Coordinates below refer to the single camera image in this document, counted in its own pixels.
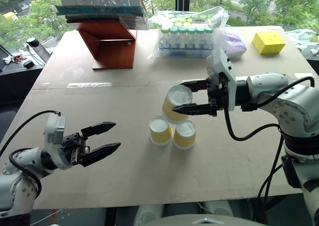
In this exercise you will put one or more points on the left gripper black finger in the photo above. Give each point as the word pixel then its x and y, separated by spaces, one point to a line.
pixel 99 128
pixel 102 151

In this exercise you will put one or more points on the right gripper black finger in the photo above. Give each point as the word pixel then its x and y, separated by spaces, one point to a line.
pixel 194 109
pixel 197 85

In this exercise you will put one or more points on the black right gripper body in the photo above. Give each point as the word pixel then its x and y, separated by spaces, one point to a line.
pixel 217 94

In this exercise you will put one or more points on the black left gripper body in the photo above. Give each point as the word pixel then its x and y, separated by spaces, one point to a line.
pixel 73 146

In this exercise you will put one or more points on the yellow paper cup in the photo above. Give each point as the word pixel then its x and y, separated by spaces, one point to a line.
pixel 185 137
pixel 160 134
pixel 174 100

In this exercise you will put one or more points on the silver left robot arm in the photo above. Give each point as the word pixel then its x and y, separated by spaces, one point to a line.
pixel 15 183

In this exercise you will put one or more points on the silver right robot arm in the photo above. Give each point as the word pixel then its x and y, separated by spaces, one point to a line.
pixel 294 104

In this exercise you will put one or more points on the plastic-wrapped stack of books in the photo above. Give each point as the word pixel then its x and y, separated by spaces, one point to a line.
pixel 104 10

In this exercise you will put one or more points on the bagged green-capped tube rack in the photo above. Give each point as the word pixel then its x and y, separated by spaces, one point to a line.
pixel 184 39

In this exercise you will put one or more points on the clear plastic bag purple contents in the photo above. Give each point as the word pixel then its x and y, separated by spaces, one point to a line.
pixel 233 45

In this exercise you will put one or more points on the yellow box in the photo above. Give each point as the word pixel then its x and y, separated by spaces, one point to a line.
pixel 269 43

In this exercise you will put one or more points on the pale rounded shape under table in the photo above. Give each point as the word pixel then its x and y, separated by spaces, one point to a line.
pixel 219 208
pixel 148 214

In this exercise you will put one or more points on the orange-brown wooden shelf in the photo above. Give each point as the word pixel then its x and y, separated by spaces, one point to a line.
pixel 114 48

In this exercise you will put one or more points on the black side table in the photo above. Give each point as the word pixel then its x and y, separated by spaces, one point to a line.
pixel 17 81

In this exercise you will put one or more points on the small black round object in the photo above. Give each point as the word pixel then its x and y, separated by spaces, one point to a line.
pixel 28 64

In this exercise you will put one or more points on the black cylindrical device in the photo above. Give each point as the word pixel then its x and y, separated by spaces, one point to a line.
pixel 37 48

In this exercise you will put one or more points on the crumpled clear plastic sheet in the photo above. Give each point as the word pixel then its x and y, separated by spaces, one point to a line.
pixel 302 38

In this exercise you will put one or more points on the small red object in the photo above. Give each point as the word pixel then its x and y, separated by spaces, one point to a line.
pixel 18 58

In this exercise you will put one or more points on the grey rounded robot torso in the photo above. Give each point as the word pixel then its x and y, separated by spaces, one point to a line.
pixel 207 222

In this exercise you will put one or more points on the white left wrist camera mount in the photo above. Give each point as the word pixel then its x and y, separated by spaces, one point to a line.
pixel 55 129

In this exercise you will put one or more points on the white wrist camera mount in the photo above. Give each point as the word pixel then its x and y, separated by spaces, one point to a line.
pixel 55 129
pixel 225 64

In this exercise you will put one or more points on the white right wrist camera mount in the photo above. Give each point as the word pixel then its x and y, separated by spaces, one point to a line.
pixel 225 64

